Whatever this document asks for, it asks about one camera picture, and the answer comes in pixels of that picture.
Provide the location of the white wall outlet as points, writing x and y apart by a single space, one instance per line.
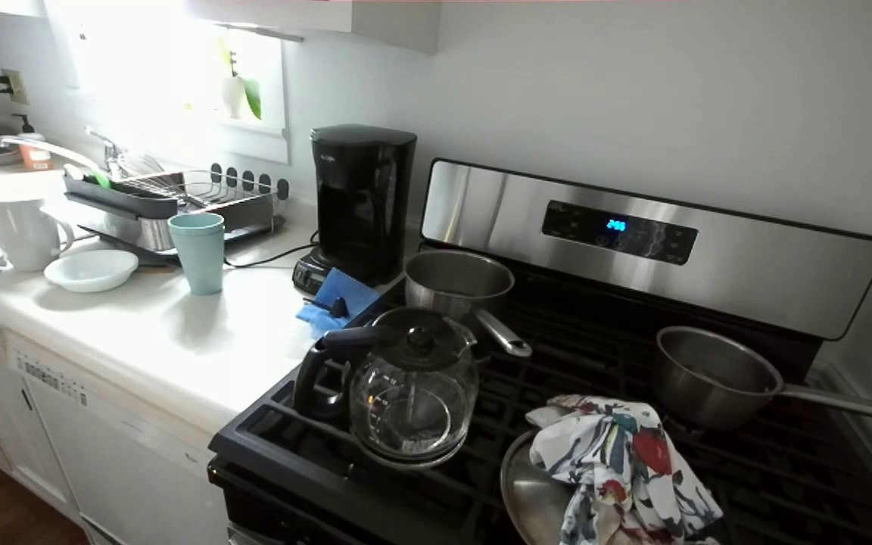
16 88

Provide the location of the stainless steel stove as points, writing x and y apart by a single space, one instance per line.
659 261

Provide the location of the blue cloth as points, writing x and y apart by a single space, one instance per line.
339 303

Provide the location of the white dishwasher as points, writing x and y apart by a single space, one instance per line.
124 454

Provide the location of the frying pan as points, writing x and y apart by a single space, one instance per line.
531 495

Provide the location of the glass coffee carafe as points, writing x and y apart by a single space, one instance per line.
410 405

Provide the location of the chrome faucet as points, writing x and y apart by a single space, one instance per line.
103 151

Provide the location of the metal dish rack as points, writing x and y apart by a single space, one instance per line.
154 207

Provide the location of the white mug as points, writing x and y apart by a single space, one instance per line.
22 238

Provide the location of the white bowl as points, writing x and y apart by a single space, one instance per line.
93 271

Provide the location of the floral kitchen towel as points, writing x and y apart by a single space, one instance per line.
627 474

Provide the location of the black coffee maker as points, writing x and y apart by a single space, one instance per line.
364 200

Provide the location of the white wall cabinet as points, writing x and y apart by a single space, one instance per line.
317 15

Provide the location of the steel saucepan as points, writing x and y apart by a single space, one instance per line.
455 284
710 384

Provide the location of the white window frame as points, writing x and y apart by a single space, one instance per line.
273 139

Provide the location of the panel with oval holes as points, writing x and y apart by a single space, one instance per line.
249 179

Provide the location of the teal plastic cup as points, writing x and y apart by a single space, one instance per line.
198 257

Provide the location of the small black round device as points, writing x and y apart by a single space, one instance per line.
312 275

